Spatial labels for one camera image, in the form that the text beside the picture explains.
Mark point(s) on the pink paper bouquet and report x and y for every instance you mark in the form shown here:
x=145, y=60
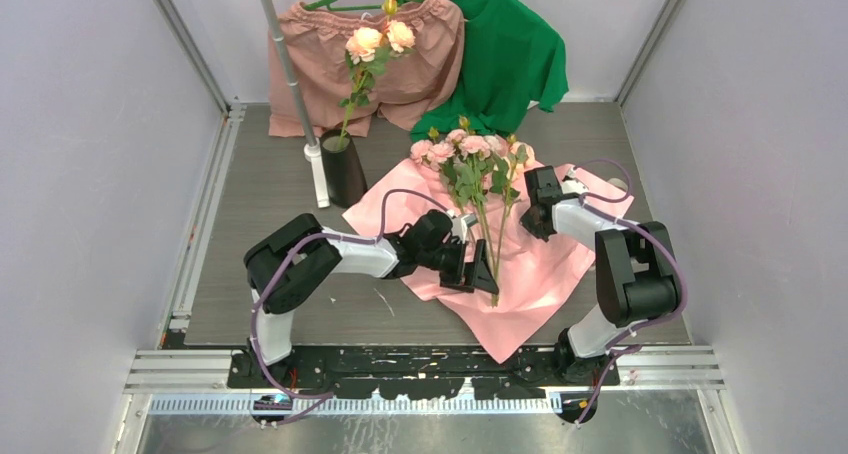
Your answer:
x=536, y=277

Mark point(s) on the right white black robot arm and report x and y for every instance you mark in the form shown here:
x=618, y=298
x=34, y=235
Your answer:
x=637, y=280

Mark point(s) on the pink shorts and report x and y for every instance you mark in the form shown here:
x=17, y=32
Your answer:
x=411, y=85

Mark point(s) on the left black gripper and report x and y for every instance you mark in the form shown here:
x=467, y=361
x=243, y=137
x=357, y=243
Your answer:
x=467, y=276

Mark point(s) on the silver clothes rack pole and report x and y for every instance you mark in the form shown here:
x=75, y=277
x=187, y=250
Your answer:
x=312, y=151

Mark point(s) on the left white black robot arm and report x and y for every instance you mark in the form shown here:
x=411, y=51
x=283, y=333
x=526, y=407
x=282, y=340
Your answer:
x=286, y=268

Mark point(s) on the peach rose stem with bud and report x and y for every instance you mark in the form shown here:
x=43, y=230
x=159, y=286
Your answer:
x=510, y=161

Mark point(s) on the black conical vase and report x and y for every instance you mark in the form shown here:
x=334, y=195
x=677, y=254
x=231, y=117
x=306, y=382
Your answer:
x=346, y=182

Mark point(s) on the pink rose stems bunch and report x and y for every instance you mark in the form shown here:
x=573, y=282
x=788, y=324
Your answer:
x=464, y=161

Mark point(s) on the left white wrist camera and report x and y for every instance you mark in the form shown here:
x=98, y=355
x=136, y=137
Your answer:
x=462, y=225

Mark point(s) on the green t-shirt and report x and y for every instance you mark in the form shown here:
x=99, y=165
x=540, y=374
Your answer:
x=512, y=57

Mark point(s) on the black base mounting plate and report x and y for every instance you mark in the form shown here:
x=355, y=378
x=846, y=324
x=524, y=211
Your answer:
x=436, y=372

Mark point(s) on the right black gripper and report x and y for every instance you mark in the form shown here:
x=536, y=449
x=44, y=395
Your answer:
x=528, y=221

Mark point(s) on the cream printed ribbon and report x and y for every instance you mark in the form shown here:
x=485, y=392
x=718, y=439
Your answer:
x=619, y=183

